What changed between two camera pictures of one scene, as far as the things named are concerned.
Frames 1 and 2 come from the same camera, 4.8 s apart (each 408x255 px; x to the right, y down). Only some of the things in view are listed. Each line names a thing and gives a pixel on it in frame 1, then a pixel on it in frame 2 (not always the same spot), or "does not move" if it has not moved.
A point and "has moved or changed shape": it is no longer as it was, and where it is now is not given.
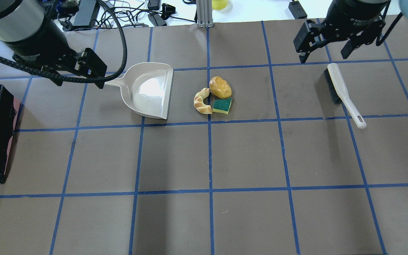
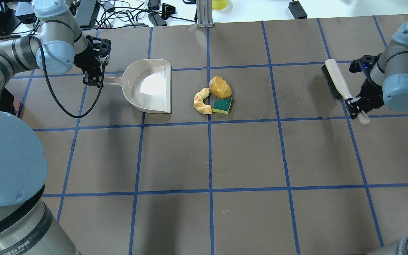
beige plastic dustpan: (146, 88) does not move
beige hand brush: (334, 79) has moved or changed shape
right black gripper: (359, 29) to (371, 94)
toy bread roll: (220, 88) does not move
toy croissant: (198, 102) does not move
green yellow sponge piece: (222, 106) does not move
